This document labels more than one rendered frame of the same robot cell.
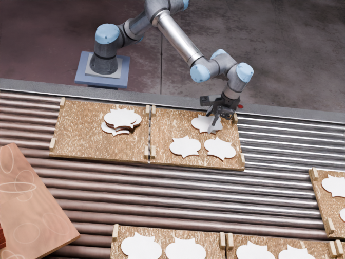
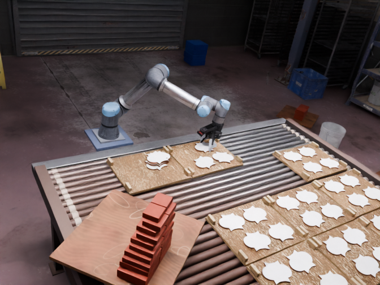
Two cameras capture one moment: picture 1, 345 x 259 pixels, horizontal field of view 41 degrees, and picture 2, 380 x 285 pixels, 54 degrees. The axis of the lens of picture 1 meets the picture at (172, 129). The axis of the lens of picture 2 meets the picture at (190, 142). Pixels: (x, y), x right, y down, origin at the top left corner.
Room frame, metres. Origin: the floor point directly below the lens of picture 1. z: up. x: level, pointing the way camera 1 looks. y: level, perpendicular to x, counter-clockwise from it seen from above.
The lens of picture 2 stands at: (-0.27, 1.00, 2.26)
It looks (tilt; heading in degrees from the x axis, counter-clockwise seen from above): 31 degrees down; 331
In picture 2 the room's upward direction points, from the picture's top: 9 degrees clockwise
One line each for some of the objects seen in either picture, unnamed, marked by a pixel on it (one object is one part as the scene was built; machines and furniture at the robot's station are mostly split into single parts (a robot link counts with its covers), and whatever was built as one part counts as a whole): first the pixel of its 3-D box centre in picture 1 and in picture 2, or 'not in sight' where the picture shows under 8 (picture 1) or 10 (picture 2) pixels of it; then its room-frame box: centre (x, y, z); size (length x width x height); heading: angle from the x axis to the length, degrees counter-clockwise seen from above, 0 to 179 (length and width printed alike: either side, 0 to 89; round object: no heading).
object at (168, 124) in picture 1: (195, 137); (203, 156); (1.53, -0.11, 0.93); 0.41 x 0.35 x 0.02; 98
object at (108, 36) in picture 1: (107, 39); (111, 113); (2.01, 0.41, 1.05); 0.13 x 0.12 x 0.14; 140
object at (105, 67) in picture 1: (104, 58); (109, 128); (2.00, 0.42, 0.93); 0.15 x 0.15 x 0.10
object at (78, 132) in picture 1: (102, 130); (148, 169); (1.47, 0.30, 0.93); 0.41 x 0.35 x 0.02; 98
